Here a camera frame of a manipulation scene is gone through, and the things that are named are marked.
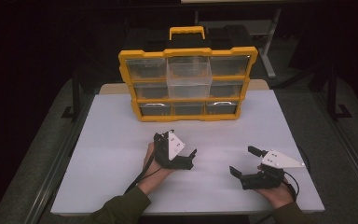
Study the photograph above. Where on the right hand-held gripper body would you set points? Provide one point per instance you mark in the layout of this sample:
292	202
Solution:
261	181

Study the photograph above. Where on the black metal stand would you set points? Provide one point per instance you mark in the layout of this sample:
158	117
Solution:
333	93
76	96

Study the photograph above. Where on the metal frame rail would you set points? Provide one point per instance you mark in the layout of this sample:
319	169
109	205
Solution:
52	175
351	155

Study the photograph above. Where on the yellow black organizer cabinet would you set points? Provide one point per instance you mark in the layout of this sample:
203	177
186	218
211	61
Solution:
188	52

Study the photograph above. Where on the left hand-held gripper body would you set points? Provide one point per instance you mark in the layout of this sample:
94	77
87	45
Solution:
171	158

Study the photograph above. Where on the grid of clear drawers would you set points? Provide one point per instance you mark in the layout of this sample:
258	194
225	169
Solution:
146	68

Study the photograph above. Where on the person's left hand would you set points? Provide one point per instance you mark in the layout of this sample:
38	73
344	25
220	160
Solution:
154	177

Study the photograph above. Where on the plain clear plastic drawer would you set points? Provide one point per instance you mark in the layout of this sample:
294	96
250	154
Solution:
189	88

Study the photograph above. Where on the person's right hand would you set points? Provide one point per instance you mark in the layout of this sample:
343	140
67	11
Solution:
276	196

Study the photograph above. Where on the white desk with metal legs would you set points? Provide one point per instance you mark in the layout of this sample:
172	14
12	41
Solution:
268	40

